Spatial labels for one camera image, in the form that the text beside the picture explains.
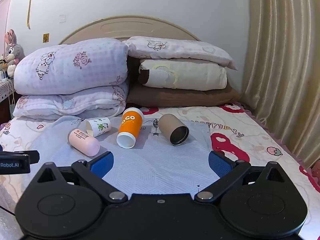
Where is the orange paper cup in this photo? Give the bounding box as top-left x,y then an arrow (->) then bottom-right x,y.
117,107 -> 144,149

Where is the pink cylindrical cup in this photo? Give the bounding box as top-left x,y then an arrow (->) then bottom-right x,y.
68,129 -> 100,157

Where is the white cup green print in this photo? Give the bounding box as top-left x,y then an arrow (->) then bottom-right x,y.
86,117 -> 111,137

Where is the brown paper cup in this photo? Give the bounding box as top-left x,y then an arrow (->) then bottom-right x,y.
158,114 -> 189,145

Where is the cartoon print bedsheet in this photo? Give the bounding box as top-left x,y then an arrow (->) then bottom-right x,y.
1,104 -> 319,239

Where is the brown pillow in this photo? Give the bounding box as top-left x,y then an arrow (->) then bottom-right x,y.
126,85 -> 240,107

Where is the lilac folded quilt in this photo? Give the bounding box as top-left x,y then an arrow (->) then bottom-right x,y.
13,38 -> 129,120

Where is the beige curtain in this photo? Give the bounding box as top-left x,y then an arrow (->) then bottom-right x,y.
242,0 -> 319,166

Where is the cream folded blanket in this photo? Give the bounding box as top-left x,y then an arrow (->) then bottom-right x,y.
139,59 -> 227,91

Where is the grey bunny plush toy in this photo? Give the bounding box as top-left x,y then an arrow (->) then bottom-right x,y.
1,29 -> 25,78

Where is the pink cartoon pillow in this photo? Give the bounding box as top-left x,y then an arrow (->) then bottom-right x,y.
123,36 -> 237,70

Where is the beige headboard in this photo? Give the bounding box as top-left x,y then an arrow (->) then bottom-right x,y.
60,15 -> 199,44

